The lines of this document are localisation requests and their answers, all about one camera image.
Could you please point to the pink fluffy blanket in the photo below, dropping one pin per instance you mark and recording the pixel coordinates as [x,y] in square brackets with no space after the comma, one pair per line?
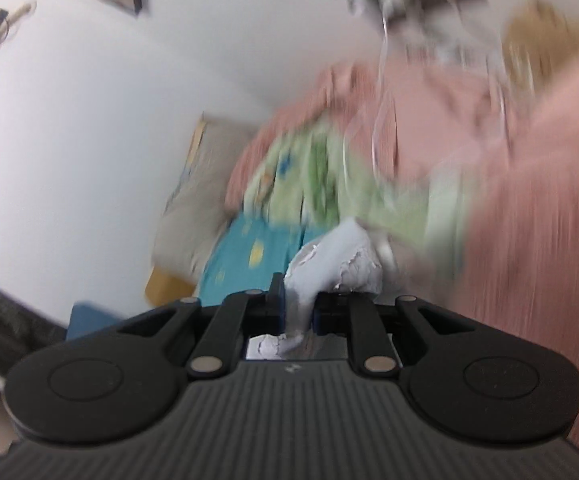
[529,260]

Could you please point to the grey pillow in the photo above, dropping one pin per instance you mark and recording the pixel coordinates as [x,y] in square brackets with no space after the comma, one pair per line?
[194,220]

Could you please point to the tan cushion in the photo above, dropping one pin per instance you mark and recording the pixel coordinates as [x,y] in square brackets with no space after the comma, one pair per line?
[544,40]

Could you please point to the yellow headboard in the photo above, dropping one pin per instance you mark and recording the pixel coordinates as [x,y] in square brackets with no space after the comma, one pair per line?
[169,287]

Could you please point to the white printed t-shirt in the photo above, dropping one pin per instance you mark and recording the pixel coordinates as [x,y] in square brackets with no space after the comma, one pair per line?
[334,260]

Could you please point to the green cartoon printed blanket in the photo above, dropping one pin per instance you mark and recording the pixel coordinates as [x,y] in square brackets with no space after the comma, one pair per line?
[319,180]

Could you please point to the blue covered chair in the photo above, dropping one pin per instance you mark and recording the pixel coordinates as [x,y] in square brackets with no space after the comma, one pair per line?
[91,320]

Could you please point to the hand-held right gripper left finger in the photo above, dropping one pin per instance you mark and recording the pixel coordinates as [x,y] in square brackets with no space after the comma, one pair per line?
[277,305]

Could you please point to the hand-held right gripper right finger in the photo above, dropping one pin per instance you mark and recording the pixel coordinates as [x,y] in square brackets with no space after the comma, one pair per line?
[318,321]

